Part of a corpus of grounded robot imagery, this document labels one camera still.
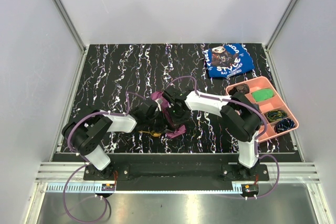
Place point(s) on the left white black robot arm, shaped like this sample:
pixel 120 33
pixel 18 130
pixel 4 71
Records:
pixel 85 132

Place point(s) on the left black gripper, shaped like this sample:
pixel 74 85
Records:
pixel 162 127

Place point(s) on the aluminium frame post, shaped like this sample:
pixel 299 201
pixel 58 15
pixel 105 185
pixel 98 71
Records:
pixel 69 24
pixel 289 9

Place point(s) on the green object in tray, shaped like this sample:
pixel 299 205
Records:
pixel 262 94

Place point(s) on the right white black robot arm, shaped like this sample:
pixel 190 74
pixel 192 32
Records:
pixel 240 117

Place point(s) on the dark brown object in tray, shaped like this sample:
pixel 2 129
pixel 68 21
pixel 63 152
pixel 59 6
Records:
pixel 242 88

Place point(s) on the blue printed cloth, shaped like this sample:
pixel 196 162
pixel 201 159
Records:
pixel 228 60

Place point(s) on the left aluminium frame post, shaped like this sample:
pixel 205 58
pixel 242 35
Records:
pixel 69 24

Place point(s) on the front aluminium rail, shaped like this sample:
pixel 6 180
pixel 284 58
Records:
pixel 288 172

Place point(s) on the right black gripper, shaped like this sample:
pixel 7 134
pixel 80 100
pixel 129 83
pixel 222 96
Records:
pixel 178 122

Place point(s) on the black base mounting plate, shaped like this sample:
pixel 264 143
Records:
pixel 233 172

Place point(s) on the magenta cloth napkin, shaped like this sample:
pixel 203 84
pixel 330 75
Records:
pixel 173 129

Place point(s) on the pink compartment tray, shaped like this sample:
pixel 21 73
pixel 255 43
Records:
pixel 274 102

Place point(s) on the right aluminium frame post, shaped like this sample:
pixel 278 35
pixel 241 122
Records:
pixel 289 9

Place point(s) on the gold spoon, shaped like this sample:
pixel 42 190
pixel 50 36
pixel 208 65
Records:
pixel 152 133

